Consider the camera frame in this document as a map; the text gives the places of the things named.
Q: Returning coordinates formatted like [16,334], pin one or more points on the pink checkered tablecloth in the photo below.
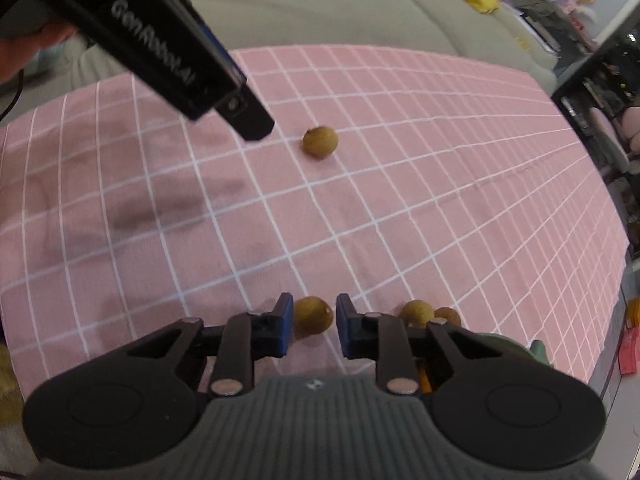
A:
[400,210]

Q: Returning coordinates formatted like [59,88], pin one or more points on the pink box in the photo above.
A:
[631,340]

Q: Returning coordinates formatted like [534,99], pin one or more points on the person's left hand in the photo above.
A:
[25,55]

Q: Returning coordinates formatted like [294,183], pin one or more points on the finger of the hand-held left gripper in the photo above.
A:
[247,115]

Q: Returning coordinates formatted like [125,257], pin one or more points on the brown longan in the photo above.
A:
[416,312]
[320,142]
[312,315]
[448,316]

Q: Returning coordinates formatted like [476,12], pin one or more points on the pink office chair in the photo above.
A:
[617,135]

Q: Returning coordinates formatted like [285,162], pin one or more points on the black cluttered shelf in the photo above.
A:
[550,0]

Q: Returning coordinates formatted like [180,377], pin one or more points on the green bowl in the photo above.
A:
[537,352]

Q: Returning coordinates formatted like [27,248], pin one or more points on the grey fabric sofa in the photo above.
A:
[325,5]

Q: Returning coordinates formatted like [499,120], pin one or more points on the orange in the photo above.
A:
[424,381]

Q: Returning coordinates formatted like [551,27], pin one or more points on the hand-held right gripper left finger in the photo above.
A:
[284,325]

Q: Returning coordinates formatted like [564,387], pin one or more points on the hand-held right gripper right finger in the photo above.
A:
[345,325]

